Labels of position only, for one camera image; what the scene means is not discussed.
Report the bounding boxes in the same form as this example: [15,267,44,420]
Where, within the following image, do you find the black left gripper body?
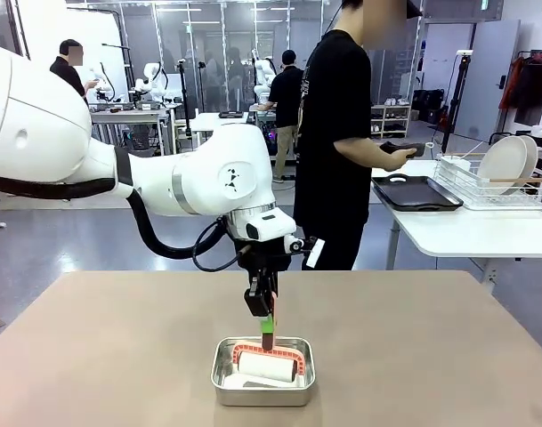
[233,238,294,290]

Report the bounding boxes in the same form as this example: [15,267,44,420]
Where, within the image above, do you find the pink handled lint roller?
[230,288,308,389]

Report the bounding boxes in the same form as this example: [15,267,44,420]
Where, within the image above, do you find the dark brown serving tray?
[370,174,465,209]

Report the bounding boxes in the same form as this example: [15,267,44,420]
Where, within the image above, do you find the dark grey cloth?
[379,141,427,159]

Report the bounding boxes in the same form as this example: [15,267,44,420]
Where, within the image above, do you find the large white dinner plate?
[481,135,529,196]

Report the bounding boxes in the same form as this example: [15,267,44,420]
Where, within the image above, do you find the person's right forearm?
[335,136,394,173]

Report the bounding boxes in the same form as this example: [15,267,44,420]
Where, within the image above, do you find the person's right hand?
[384,149,417,173]

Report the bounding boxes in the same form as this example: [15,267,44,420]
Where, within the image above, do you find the rectangular metal tin tray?
[210,336,316,407]

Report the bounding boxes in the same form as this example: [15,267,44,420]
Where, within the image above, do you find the white standing desk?
[190,111,250,134]

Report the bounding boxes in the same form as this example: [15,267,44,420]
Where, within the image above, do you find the person in black t-shirt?
[292,0,425,271]

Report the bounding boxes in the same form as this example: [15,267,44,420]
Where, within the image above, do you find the background person with black cap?
[257,49,305,184]

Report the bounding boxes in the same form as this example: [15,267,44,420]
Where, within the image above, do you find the white robot behind glass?
[251,48,279,106]

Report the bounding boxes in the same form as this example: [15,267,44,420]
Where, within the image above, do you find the grey background work table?
[90,104,174,157]

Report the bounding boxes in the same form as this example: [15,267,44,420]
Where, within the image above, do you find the white shoe rack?
[370,104,412,139]

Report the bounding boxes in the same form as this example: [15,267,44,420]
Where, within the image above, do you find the white robot on grey table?
[134,61,169,106]

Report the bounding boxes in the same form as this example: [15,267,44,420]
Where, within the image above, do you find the white side table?
[370,158,542,294]

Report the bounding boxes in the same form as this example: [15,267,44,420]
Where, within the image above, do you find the black bags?
[411,88,445,124]

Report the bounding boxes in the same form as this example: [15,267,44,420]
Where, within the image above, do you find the white robot beside background man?
[90,61,117,104]

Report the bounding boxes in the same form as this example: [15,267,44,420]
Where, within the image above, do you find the background man in jeans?
[49,38,90,106]

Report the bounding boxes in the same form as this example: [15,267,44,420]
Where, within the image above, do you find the white backdrop screen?
[19,0,125,108]

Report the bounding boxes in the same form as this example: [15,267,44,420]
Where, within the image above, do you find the orange jacket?
[499,57,523,110]

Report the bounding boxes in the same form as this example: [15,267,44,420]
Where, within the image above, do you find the black jacket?
[514,57,542,125]

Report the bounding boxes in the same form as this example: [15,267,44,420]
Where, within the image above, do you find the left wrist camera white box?
[284,235,327,270]

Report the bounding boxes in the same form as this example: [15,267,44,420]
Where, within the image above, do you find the thin black camera cable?
[192,220,240,272]

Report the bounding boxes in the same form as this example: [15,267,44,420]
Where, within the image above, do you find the left arm black cable sleeve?
[0,173,200,260]

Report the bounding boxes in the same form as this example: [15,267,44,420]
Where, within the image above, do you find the white wire dish rack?
[433,152,542,211]

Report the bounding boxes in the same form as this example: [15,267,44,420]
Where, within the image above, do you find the black camera tripod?
[430,49,475,156]

